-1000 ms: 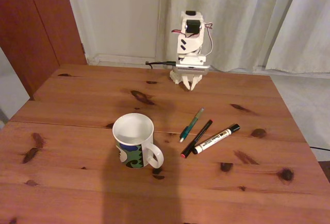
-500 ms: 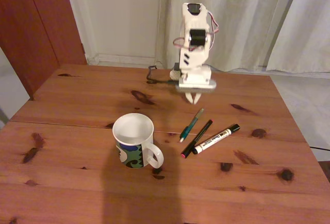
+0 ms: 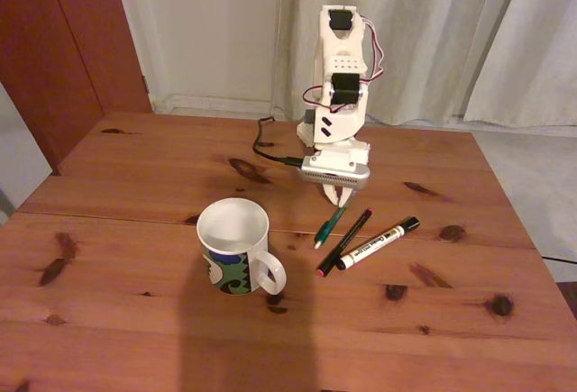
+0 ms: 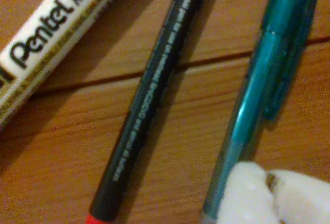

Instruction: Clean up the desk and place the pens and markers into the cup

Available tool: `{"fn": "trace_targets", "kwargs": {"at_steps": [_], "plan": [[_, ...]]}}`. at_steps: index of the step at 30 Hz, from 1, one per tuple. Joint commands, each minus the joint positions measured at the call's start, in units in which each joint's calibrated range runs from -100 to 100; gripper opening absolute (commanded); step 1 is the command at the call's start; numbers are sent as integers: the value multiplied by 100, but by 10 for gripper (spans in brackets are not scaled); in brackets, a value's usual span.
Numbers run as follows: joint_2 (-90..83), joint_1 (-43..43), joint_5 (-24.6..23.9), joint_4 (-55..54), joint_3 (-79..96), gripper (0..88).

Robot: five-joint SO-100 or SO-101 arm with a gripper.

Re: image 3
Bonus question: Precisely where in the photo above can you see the silver camera box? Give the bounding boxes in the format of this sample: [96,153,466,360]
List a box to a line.
[296,156,371,191]

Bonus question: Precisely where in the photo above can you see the wide white curtain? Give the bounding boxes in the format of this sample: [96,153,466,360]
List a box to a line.
[270,0,527,128]

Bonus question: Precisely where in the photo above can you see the white mug green blue pattern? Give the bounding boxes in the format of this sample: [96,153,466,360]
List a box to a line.
[196,197,288,296]

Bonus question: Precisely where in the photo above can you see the green pen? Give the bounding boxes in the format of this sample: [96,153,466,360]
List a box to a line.
[313,205,347,250]

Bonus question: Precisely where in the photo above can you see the thin black cable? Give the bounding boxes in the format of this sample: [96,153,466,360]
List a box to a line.
[539,254,577,266]

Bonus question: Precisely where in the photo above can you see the brown wooden door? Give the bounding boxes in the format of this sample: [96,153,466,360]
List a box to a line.
[0,0,153,177]

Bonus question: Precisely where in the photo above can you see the white whiteboard marker black cap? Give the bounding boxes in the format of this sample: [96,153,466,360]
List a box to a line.
[335,215,421,272]

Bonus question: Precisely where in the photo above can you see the narrow white curtain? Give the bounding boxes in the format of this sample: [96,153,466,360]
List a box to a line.
[463,0,577,130]

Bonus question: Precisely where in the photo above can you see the black camera cable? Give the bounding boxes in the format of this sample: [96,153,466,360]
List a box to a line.
[252,115,304,169]

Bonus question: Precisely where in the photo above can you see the black pen red caps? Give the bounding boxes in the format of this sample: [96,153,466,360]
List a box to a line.
[315,207,373,278]

